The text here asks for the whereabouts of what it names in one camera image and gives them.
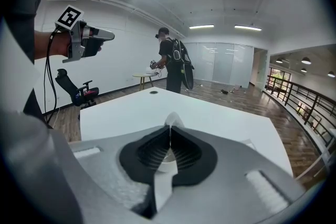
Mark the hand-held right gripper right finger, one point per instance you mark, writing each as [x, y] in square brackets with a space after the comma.
[231, 181]

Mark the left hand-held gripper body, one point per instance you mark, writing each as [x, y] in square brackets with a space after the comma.
[74, 34]

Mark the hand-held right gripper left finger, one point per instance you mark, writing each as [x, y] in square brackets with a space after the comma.
[105, 165]

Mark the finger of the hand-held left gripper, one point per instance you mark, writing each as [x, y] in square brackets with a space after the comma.
[92, 47]
[103, 34]

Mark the white item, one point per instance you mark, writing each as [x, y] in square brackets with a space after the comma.
[164, 191]

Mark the person's left forearm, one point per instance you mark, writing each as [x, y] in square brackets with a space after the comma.
[51, 46]

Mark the black office chair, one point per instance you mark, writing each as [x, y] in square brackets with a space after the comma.
[78, 93]

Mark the small round wooden table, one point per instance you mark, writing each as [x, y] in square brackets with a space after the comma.
[144, 78]

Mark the long ceiling light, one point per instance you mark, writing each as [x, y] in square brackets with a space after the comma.
[248, 27]
[201, 26]

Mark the black metal railing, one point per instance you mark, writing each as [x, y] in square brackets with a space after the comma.
[304, 102]

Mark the frosted glass partition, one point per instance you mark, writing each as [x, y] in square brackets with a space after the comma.
[225, 63]

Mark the black pendant lamp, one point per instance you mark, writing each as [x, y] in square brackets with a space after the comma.
[306, 61]
[331, 74]
[303, 70]
[279, 60]

